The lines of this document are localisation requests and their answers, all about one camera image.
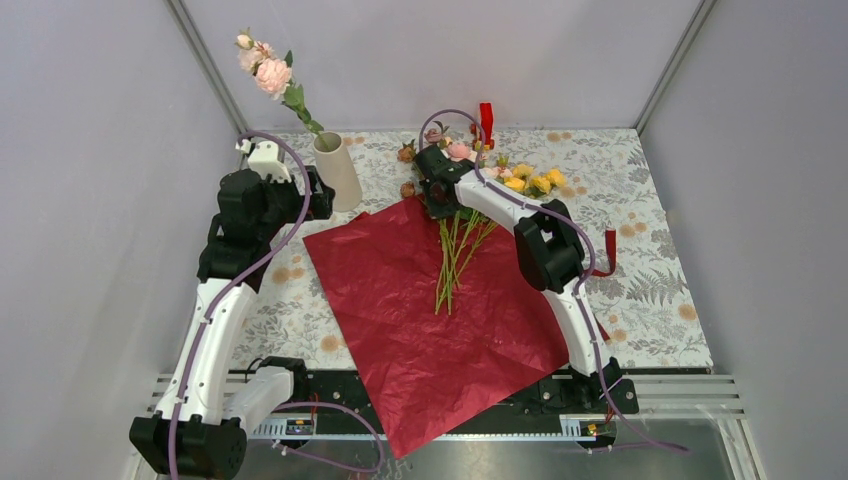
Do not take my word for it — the red yellow toy block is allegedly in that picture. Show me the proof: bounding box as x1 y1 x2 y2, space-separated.
470 102 495 151

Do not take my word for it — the pink rose stem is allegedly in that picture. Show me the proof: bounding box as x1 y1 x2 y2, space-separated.
234 28 332 150

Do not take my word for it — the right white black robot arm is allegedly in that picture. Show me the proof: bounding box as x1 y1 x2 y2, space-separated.
413 145 621 412

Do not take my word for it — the brown flower bouquet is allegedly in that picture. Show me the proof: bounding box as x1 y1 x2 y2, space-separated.
397 120 567 314

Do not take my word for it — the red wrapping paper sheet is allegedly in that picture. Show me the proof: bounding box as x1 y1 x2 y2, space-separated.
304 199 575 457

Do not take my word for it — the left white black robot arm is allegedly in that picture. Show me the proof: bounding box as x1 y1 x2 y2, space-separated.
129 165 335 479

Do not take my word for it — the beige ceramic vase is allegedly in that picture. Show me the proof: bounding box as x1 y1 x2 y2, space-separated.
313 132 363 212

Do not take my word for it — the red printed ribbon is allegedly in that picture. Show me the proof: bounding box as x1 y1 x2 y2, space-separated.
592 229 618 278

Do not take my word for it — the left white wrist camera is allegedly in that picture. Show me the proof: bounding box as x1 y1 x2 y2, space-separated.
236 139 292 184

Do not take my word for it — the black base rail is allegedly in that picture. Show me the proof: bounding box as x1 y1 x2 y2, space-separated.
251 357 639 444

